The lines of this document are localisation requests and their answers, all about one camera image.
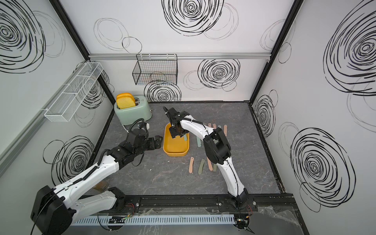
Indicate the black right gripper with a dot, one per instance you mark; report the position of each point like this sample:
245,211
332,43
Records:
173,132

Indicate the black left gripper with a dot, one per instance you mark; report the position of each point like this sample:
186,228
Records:
158,143

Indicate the yellow storage box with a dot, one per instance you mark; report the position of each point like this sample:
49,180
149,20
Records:
175,147

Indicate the dark grey green knife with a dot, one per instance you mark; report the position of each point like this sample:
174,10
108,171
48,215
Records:
201,166

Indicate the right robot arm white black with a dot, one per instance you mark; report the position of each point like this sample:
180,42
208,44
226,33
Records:
217,149

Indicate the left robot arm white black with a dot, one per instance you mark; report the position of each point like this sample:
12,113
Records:
56,209

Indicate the mint green toaster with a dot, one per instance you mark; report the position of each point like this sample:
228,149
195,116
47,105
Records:
129,115

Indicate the yellow toast slice front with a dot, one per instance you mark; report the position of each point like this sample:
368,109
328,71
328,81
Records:
126,102

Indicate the yellow toast slice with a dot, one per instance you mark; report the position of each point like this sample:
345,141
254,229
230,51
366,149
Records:
126,102
125,95

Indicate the yellow toast slice rear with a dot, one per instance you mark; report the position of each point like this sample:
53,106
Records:
125,95

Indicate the black wire wall basket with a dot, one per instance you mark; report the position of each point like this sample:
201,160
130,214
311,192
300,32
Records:
152,67

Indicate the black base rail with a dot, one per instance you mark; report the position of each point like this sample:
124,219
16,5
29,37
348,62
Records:
219,202

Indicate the white mesh wall shelf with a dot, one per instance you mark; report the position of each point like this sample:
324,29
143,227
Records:
75,91

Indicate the white slotted cable duct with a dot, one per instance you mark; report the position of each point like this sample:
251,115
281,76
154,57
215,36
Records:
208,219

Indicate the aluminium wall rail back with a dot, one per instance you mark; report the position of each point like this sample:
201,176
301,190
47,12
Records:
181,56

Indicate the aluminium wall rail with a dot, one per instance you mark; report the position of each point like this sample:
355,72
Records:
181,56
9,155

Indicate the aluminium wall rail left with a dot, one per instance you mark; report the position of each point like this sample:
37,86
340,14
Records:
9,155

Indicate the black corner frame post left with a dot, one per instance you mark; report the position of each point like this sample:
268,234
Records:
59,9

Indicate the black corner frame post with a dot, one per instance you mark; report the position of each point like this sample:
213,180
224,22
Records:
59,9
280,40

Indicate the black corner frame post right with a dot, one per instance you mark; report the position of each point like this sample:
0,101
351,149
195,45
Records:
280,40

